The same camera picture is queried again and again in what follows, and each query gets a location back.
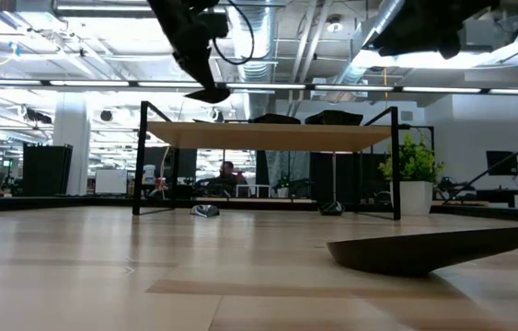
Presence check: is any black square mini plate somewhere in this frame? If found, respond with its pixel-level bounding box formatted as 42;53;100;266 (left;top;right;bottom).
305;115;364;126
306;108;363;119

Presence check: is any thin black metal stand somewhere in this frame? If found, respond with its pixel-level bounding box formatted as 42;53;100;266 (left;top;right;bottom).
398;122;436;139

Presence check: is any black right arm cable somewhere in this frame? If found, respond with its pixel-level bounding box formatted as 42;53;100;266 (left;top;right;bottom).
441;130;518;206

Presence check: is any wooden shelf with black legs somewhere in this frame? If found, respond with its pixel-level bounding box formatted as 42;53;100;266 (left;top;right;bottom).
132;100;401;221

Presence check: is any silver ribbed air duct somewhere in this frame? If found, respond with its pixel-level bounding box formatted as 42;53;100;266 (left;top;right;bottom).
228;0;281;121

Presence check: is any green plant in white pot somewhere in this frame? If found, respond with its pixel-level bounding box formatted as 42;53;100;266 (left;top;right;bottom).
376;133;446;217

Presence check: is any light wooden lab table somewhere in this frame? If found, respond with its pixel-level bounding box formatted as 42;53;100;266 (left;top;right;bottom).
195;197;318;205

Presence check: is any white building column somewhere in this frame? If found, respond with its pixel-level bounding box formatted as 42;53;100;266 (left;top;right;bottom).
52;94;91;197

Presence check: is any black cabinet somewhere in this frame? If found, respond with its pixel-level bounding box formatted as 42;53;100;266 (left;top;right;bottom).
22;143;75;197

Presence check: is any white board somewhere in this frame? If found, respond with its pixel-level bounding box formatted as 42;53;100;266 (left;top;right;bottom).
95;167;129;195

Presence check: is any black leaf-shaped mini plate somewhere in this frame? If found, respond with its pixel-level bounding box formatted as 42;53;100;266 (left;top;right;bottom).
248;118;301;126
249;113;302;121

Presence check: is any person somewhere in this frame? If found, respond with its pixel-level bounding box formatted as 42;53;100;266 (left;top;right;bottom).
202;160;250;199

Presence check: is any black partition panel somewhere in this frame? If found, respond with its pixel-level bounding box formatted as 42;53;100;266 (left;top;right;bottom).
308;151;394;203

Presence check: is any black display panel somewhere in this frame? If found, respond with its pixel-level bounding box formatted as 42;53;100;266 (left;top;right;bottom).
144;146;198;179

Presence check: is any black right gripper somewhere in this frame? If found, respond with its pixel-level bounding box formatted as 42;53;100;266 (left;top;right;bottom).
363;0;501;61

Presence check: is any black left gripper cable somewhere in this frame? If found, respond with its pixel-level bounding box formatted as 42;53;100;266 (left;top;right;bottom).
212;0;257;66

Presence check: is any black monitor screen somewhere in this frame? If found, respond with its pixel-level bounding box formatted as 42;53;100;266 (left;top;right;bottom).
485;150;518;177

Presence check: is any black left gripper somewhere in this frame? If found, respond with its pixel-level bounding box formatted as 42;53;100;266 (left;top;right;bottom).
147;0;230;89

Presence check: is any black lab desk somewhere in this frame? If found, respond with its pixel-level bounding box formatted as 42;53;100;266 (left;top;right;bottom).
453;182;518;209

